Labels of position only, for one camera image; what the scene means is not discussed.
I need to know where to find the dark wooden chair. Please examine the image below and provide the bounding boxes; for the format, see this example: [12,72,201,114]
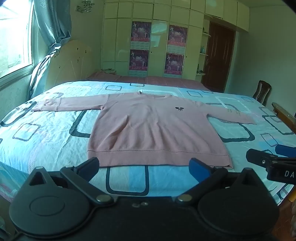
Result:
[252,80,272,107]

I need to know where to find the cream bed headboard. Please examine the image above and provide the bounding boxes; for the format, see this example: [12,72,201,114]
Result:
[45,39,95,90]

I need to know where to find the metal wall lamp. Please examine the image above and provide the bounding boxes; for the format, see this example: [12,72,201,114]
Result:
[76,0,95,12]

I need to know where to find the cream glossy wardrobe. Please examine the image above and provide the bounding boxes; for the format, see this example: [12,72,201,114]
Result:
[100,0,250,81]

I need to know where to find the purple wall poster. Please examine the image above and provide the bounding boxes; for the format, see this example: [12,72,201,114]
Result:
[164,53,185,78]
[168,24,188,54]
[129,49,149,77]
[131,21,152,50]

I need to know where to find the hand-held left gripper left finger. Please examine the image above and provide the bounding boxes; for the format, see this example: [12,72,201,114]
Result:
[29,157,115,207]

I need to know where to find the pink checked bed sheet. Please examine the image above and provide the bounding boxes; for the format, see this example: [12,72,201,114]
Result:
[85,71,211,92]

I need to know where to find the pink knit sweater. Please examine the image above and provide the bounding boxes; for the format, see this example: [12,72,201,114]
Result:
[32,91,257,169]

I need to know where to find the grey-blue floral curtain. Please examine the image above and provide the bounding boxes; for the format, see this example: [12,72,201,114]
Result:
[29,0,72,98]

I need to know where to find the brown wooden door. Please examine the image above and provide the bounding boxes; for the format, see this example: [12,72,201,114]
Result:
[201,16,236,93]

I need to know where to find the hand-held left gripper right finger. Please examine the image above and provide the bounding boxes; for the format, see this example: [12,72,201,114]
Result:
[175,158,263,205]

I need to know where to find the blue patterned bed blanket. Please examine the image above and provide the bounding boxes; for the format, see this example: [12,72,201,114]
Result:
[0,80,296,207]

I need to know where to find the wooden bed footboard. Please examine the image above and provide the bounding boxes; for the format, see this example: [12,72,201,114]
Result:
[272,102,296,123]

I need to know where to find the cream corner shelves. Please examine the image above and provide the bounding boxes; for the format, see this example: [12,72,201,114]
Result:
[196,30,212,76]

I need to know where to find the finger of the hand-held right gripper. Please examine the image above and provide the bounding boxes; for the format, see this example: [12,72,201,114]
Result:
[275,144,296,158]
[246,149,296,168]

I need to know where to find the window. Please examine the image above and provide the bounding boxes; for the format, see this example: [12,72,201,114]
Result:
[0,0,35,80]

